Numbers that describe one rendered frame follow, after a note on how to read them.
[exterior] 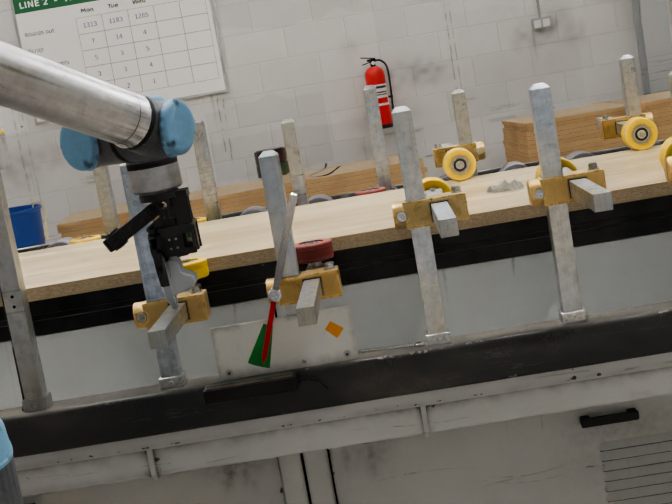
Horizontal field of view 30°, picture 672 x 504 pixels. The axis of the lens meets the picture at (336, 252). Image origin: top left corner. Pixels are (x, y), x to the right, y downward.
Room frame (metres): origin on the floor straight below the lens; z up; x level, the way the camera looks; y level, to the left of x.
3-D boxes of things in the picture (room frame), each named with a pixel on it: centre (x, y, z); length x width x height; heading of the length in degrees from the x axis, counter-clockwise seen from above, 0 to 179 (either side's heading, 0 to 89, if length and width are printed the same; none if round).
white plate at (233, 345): (2.25, 0.12, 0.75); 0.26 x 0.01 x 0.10; 87
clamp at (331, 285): (2.28, 0.07, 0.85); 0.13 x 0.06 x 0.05; 87
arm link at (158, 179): (2.21, 0.29, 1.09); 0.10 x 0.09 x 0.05; 177
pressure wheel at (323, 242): (2.40, 0.04, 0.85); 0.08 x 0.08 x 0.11
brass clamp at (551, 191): (2.25, -0.43, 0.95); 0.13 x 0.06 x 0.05; 87
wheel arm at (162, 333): (2.24, 0.30, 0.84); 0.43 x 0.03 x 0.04; 177
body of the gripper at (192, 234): (2.21, 0.28, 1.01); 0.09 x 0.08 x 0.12; 87
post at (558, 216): (2.25, -0.41, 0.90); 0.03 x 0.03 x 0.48; 87
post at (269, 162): (2.28, 0.09, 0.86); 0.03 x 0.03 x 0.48; 87
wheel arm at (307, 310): (2.21, 0.05, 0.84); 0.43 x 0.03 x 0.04; 177
